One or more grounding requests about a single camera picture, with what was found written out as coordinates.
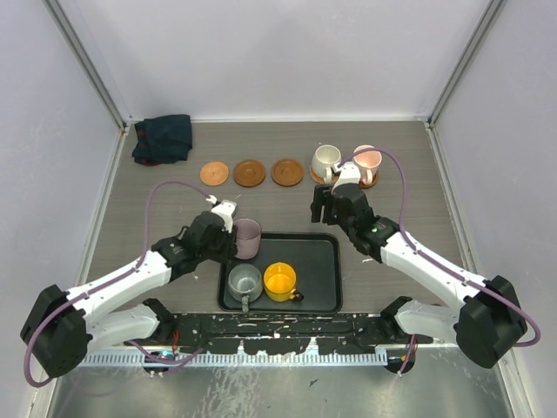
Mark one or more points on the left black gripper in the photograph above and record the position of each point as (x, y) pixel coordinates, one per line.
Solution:
(229, 247)

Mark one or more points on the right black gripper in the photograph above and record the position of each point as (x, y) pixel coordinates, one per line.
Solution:
(322, 197)

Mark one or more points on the woven rattan coaster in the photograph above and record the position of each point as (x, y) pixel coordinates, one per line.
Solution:
(320, 180)

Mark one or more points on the white speckled mug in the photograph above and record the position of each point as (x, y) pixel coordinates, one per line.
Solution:
(324, 159)

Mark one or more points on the dark wooden coaster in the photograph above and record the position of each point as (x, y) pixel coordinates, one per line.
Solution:
(249, 173)
(287, 172)
(375, 179)

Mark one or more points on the purple mug black handle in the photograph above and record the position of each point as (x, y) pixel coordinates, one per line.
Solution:
(248, 238)

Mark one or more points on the pink ceramic mug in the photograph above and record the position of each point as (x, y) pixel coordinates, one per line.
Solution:
(367, 160)

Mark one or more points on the grey stoneware mug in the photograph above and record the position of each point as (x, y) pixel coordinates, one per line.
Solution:
(245, 284)

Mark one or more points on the light orange coaster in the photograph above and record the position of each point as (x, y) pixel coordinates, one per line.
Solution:
(214, 173)

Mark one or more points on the yellow mug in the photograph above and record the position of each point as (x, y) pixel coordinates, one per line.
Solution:
(281, 283)

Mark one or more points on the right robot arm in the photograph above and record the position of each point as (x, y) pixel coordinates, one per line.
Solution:
(444, 278)

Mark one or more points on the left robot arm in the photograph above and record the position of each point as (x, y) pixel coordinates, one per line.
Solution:
(113, 296)

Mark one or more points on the black plastic tray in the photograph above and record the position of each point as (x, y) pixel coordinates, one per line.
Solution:
(315, 259)

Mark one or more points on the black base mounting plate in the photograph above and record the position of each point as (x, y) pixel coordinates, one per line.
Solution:
(340, 333)

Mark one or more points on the dark blue folded cloth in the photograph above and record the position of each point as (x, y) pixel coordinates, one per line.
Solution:
(163, 140)

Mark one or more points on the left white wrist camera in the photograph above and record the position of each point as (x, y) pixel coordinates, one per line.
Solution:
(225, 209)

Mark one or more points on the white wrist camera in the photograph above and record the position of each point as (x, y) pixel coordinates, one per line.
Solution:
(348, 173)
(225, 209)

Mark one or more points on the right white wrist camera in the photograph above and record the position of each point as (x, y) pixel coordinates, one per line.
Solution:
(348, 173)

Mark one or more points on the perforated cable duct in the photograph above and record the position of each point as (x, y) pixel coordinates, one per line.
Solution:
(310, 358)

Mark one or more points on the aluminium frame rail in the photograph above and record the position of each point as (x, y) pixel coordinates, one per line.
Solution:
(477, 330)

